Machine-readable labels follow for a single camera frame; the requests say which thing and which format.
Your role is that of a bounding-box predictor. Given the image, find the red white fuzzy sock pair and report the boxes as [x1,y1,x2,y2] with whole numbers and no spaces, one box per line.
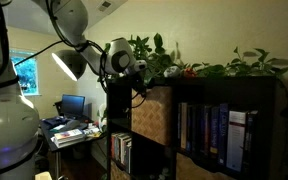
[183,68,197,78]

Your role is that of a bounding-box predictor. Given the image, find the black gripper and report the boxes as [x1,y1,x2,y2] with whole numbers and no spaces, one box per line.
[127,70,147,97]

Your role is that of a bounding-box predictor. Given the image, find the books in upper right cube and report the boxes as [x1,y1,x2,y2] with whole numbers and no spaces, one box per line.
[177,102,258,173]

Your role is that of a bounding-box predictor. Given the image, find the ceiling air vent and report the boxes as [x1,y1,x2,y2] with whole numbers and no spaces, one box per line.
[97,0,113,13]

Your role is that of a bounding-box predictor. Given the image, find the stack of books on desk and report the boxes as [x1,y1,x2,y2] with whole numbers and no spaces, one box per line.
[54,129,85,148]

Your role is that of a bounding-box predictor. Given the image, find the white desk lamp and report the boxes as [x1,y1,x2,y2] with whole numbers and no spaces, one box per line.
[52,50,87,81]

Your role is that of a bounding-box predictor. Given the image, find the row of books lower left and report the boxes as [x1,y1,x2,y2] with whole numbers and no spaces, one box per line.
[111,132,132,173]

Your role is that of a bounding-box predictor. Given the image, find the window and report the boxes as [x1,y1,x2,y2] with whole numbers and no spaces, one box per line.
[10,50,39,96]

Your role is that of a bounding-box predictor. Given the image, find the laptop computer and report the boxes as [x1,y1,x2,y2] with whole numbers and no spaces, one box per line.
[61,94,85,118]

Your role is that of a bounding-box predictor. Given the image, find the dark cube shelf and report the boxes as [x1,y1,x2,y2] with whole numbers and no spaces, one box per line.
[107,77,277,180]

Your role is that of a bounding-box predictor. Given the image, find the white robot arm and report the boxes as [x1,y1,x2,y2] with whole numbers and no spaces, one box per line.
[0,0,147,180]

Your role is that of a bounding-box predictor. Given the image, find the woven basket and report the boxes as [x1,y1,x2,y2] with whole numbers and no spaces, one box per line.
[176,153,235,180]
[131,86,172,145]

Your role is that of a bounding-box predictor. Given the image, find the dark desk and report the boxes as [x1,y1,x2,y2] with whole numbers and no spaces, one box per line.
[40,117,105,179]

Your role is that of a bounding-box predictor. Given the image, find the green pothos plant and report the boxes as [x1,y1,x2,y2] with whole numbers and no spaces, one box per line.
[96,32,288,180]

